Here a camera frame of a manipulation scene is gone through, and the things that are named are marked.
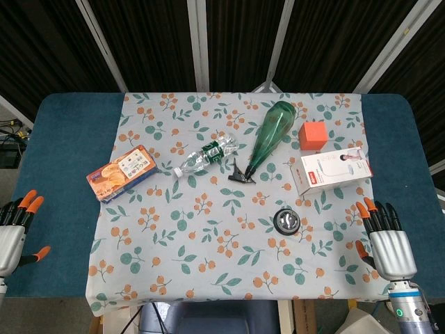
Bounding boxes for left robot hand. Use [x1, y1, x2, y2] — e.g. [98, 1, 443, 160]
[0, 189, 51, 278]

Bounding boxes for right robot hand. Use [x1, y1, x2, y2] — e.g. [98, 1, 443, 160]
[355, 197, 418, 280]

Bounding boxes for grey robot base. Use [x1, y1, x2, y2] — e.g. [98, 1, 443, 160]
[139, 299, 279, 334]

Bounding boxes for blue table mat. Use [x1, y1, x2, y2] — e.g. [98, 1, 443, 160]
[3, 91, 439, 299]

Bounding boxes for white product box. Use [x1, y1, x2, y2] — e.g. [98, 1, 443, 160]
[290, 146, 374, 196]

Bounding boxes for small round black object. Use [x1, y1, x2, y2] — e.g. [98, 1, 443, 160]
[273, 209, 300, 236]

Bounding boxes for orange blue cracker box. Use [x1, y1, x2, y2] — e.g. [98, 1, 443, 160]
[86, 145, 158, 204]

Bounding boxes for orange cube box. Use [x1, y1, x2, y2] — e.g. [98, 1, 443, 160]
[298, 121, 330, 151]

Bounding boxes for green spray bottle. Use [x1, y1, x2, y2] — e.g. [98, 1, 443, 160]
[227, 100, 296, 184]

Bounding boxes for floral tablecloth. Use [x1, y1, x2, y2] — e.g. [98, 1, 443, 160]
[85, 91, 396, 317]

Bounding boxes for clear plastic water bottle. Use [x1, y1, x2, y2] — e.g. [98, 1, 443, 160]
[172, 136, 240, 177]

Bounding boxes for black folding screen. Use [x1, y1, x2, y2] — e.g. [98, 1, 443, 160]
[0, 0, 445, 168]

